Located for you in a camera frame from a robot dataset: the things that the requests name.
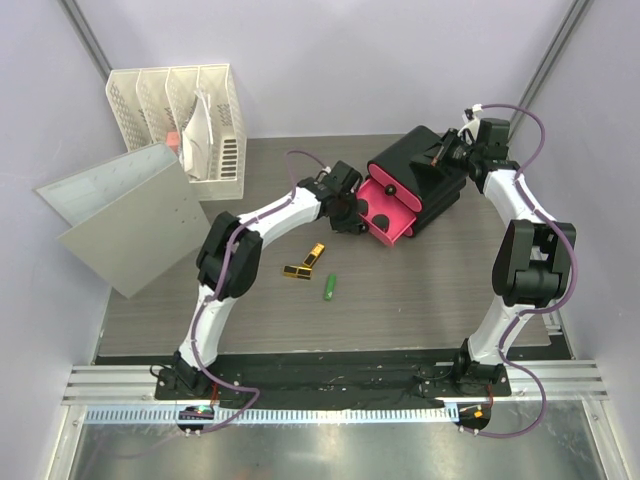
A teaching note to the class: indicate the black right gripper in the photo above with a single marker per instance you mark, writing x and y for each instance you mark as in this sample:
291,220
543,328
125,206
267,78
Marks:
450,140

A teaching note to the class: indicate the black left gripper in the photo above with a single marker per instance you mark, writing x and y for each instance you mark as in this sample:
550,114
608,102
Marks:
351,226

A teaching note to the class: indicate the gold lipstick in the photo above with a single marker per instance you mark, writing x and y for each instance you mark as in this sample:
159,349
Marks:
298,272
314,255

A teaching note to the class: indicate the black drawer organizer box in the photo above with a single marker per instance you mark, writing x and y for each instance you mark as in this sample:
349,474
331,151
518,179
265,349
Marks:
408,160

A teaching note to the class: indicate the pink top drawer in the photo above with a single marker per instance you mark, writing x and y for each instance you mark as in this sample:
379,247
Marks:
395,188

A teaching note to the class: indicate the green tube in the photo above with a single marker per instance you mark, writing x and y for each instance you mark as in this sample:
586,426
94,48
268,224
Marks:
330,287

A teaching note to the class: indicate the black round jar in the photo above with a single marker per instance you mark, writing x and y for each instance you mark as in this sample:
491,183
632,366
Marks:
362,207
382,222

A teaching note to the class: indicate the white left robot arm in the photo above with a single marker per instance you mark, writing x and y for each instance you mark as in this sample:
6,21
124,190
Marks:
229,260

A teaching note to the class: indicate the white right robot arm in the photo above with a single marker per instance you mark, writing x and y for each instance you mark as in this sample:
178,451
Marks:
533,265

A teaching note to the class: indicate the papers in file organizer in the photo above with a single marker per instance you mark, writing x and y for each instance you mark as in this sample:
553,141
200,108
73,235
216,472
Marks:
198,138

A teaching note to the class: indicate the pink item in organizer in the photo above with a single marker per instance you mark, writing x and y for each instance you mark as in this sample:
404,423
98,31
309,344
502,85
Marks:
173,141

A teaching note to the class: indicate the white perforated file organizer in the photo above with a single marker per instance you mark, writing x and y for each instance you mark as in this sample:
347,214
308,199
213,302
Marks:
147,103

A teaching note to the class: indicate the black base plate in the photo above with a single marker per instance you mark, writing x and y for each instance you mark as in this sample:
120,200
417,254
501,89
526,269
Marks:
431,373

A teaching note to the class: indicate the grey ring binder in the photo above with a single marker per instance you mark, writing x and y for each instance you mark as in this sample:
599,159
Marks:
131,218

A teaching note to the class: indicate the aluminium rail frame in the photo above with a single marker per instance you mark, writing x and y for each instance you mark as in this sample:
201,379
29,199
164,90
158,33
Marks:
142,331

